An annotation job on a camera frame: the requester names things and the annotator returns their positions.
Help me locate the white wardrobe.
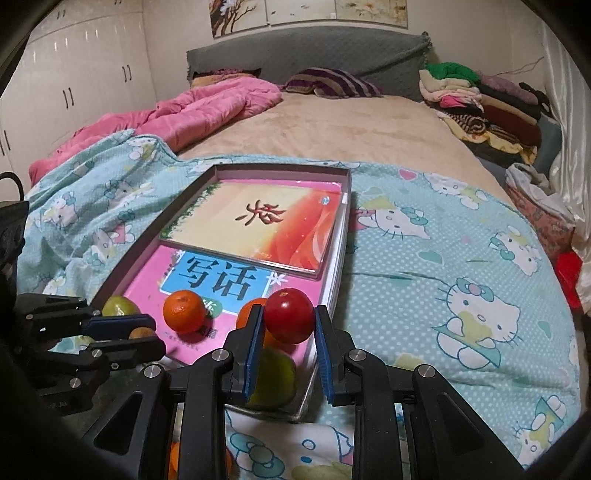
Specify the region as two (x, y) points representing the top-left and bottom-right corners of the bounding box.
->
(0, 0), (158, 185)

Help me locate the large green jujube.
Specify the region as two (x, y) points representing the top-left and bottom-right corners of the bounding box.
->
(247, 347), (297, 409)

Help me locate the floral patterned cloth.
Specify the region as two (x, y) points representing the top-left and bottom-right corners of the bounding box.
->
(508, 185), (575, 252)

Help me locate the cartoon cat print blanket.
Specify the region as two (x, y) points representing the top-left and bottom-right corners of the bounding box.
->
(18, 131), (581, 480)

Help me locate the red cloth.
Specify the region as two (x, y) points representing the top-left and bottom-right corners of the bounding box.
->
(554, 251), (583, 310)

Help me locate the white satin curtain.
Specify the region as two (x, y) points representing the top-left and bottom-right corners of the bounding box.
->
(540, 23), (591, 315)

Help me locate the cream and orange book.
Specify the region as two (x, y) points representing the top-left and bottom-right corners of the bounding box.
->
(158, 181), (345, 280)

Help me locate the grey headboard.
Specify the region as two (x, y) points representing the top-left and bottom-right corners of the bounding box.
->
(186, 25), (432, 102)

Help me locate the pink book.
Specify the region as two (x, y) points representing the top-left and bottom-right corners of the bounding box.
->
(122, 244), (324, 370)

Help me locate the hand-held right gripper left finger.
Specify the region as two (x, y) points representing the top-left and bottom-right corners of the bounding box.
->
(81, 305), (266, 480)

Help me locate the striped pillow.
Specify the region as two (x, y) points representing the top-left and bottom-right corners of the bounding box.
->
(281, 68), (383, 99)

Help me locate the shallow cardboard box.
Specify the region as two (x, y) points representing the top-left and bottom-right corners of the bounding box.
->
(90, 162), (352, 423)

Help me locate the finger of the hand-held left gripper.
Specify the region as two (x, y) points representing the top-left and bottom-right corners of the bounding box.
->
(28, 336), (166, 385)
(16, 293), (158, 343)

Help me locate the pink quilt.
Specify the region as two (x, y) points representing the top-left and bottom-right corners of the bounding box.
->
(28, 76), (283, 183)

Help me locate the floral wall painting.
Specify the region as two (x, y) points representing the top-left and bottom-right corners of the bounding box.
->
(209, 0), (409, 38)

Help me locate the beige bed sheet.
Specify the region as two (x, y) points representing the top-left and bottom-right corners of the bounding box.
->
(178, 90), (509, 204)

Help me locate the small green jujube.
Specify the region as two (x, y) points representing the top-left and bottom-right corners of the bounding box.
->
(102, 296), (140, 317)

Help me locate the white crumpled cloth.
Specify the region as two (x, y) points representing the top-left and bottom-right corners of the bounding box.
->
(505, 163), (578, 227)

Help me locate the tan pillow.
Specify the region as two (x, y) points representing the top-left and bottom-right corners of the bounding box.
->
(191, 68), (262, 87)

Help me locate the grey blue cushion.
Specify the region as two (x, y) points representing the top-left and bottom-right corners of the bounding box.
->
(536, 113), (564, 174)

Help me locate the red cherry tomato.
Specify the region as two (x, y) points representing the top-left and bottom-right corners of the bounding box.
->
(264, 288), (315, 345)

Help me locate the pile of folded clothes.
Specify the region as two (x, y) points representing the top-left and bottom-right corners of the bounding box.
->
(419, 61), (555, 164)

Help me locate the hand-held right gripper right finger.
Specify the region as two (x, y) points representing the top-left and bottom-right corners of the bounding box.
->
(314, 305), (525, 480)

